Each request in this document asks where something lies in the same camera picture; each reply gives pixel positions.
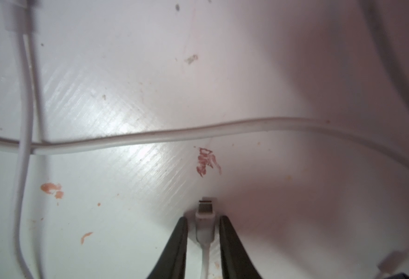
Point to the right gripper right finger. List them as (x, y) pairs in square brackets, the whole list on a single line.
[(235, 261)]

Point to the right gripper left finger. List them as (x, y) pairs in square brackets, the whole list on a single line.
[(172, 261)]

